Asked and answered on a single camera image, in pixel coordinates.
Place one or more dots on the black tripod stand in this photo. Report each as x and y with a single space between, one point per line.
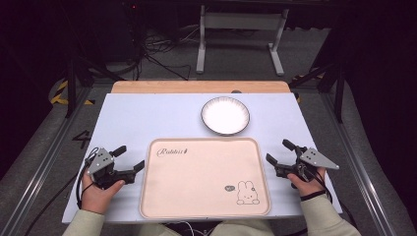
70 88
337 88

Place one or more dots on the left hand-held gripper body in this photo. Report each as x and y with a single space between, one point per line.
103 162

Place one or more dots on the aluminium rail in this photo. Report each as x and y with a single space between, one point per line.
39 170
357 164

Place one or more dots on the person's right hand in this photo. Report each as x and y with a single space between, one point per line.
309 187

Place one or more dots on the pink tray with rabbit print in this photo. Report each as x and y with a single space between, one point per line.
200 183

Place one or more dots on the black wristband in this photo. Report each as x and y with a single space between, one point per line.
313 195

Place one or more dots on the white metal stand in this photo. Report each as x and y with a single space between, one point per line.
242 21

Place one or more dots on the white plate with dark rim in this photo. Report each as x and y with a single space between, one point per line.
225 115

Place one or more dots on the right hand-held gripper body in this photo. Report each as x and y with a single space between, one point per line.
314 159

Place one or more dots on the person's left hand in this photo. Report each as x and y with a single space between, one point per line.
96 198

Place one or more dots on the person's legs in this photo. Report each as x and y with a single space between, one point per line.
242 229

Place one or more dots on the white table board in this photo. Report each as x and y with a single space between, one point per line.
147 118

